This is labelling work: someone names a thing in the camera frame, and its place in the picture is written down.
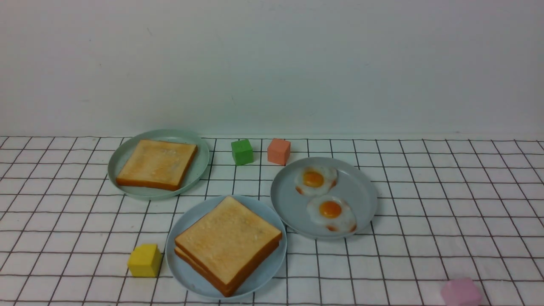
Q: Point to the grey plate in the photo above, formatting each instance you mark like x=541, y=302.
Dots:
x=352, y=186

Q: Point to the toast slice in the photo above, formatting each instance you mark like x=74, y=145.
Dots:
x=157, y=164
x=255, y=271
x=227, y=238

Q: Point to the light blue plate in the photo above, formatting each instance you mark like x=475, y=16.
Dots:
x=187, y=272

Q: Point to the green plate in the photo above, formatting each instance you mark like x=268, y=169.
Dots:
x=194, y=173

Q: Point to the back fried egg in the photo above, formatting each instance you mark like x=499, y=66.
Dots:
x=315, y=180

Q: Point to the orange cube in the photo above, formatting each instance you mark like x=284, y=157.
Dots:
x=279, y=151

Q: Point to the green cube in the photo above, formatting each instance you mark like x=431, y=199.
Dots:
x=242, y=152

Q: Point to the pink cube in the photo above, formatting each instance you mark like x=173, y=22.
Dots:
x=461, y=292

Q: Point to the fried egg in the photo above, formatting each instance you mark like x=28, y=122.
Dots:
x=315, y=180
x=332, y=213

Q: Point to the yellow cube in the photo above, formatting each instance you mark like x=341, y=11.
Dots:
x=145, y=261

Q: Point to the front right fried egg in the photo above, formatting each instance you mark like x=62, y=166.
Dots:
x=332, y=213

